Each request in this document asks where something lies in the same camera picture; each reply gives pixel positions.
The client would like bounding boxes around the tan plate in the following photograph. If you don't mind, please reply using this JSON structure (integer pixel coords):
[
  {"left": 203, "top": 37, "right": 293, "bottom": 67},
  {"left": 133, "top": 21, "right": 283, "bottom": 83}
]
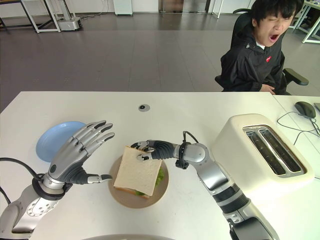
[{"left": 107, "top": 155, "right": 170, "bottom": 209}]

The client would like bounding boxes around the black office chair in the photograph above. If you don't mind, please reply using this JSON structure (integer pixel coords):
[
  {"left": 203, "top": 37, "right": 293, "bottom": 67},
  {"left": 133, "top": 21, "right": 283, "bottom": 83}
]
[{"left": 214, "top": 8, "right": 310, "bottom": 96}]

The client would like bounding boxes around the person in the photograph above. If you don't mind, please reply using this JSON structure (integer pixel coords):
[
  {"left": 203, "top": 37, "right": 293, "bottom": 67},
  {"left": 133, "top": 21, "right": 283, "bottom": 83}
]
[{"left": 220, "top": 0, "right": 305, "bottom": 96}]

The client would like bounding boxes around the grey wheeled machine base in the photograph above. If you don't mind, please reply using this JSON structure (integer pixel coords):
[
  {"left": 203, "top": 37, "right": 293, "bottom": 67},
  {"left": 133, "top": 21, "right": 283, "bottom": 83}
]
[{"left": 53, "top": 0, "right": 82, "bottom": 32}]

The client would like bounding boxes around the black computer mouse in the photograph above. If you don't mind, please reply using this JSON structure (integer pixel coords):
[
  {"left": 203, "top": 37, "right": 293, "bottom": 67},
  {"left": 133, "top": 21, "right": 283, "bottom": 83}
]
[{"left": 294, "top": 100, "right": 317, "bottom": 119}]

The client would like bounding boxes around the thin black mouse cable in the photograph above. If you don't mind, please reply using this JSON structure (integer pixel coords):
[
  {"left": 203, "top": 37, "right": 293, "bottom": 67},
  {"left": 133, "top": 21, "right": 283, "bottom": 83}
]
[{"left": 276, "top": 110, "right": 320, "bottom": 146}]

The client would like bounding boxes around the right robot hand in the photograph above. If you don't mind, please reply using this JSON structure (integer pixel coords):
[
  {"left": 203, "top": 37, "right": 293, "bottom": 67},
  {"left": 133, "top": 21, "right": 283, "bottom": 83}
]
[{"left": 130, "top": 139, "right": 180, "bottom": 161}]

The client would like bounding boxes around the green lettuce leaf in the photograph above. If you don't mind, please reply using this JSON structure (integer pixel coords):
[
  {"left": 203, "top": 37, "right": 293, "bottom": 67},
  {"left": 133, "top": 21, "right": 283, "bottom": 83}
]
[{"left": 134, "top": 166, "right": 166, "bottom": 197}]

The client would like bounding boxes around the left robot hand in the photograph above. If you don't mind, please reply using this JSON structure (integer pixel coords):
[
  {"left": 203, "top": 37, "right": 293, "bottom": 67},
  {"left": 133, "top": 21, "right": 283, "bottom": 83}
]
[{"left": 42, "top": 120, "right": 116, "bottom": 190}]

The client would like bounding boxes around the blue plate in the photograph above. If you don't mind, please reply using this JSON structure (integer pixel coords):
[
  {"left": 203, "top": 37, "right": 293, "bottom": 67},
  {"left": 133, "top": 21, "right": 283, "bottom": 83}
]
[{"left": 35, "top": 121, "right": 87, "bottom": 164}]

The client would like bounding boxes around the bread slice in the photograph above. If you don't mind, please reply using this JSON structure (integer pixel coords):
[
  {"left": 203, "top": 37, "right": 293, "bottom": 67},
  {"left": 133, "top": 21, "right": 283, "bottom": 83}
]
[
  {"left": 113, "top": 145, "right": 164, "bottom": 198},
  {"left": 113, "top": 185, "right": 151, "bottom": 200}
]

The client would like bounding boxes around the cream toaster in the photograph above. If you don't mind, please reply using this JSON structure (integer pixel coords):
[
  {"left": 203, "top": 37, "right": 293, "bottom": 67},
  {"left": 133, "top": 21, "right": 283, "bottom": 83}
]
[{"left": 211, "top": 113, "right": 315, "bottom": 201}]

